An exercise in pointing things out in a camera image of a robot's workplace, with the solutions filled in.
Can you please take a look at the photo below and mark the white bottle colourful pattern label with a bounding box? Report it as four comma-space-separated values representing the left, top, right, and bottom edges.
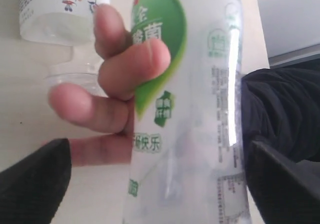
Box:
19, 0, 110, 96

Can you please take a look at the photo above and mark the white bottle green heart label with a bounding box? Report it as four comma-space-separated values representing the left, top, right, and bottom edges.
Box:
122, 0, 252, 223

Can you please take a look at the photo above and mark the person's open bare hand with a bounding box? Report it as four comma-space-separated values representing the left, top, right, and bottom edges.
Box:
48, 4, 171, 167

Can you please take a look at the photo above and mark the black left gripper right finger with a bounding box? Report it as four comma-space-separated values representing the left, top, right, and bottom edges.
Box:
246, 140, 320, 223

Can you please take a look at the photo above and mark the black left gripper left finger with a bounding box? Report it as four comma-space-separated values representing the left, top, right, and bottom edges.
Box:
0, 139, 72, 223

